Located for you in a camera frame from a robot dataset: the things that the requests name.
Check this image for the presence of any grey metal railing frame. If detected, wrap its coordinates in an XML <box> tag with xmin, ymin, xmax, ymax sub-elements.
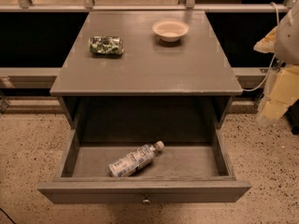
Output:
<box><xmin>1</xmin><ymin>0</ymin><xmax>298</xmax><ymax>91</ymax></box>

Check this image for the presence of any clear plastic water bottle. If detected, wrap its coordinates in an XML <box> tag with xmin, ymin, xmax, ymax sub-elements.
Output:
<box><xmin>108</xmin><ymin>141</ymin><xmax>164</xmax><ymax>177</ymax></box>

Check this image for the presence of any white paper bowl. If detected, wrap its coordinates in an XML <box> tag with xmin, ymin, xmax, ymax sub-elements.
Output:
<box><xmin>152</xmin><ymin>20</ymin><xmax>189</xmax><ymax>42</ymax></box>

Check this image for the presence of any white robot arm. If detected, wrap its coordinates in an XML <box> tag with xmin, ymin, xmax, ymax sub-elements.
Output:
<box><xmin>253</xmin><ymin>1</ymin><xmax>299</xmax><ymax>125</ymax></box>

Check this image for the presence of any grey drawer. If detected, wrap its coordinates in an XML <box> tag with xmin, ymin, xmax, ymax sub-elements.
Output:
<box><xmin>37</xmin><ymin>121</ymin><xmax>250</xmax><ymax>203</ymax></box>

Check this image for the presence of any white cable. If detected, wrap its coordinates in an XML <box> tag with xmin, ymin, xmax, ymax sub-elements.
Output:
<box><xmin>242</xmin><ymin>1</ymin><xmax>281</xmax><ymax>92</ymax></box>

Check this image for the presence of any grey wooden cabinet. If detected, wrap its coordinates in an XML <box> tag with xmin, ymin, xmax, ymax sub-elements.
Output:
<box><xmin>50</xmin><ymin>9</ymin><xmax>244</xmax><ymax>147</ymax></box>

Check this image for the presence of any round metal drawer knob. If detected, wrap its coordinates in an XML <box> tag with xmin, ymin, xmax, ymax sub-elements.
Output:
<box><xmin>142</xmin><ymin>195</ymin><xmax>150</xmax><ymax>204</ymax></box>

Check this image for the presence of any green crushed soda can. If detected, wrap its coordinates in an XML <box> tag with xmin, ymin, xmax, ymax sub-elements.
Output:
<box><xmin>88</xmin><ymin>35</ymin><xmax>124</xmax><ymax>56</ymax></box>

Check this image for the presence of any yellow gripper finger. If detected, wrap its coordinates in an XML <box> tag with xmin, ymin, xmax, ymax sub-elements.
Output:
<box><xmin>257</xmin><ymin>64</ymin><xmax>299</xmax><ymax>125</ymax></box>
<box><xmin>253</xmin><ymin>27</ymin><xmax>278</xmax><ymax>53</ymax></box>

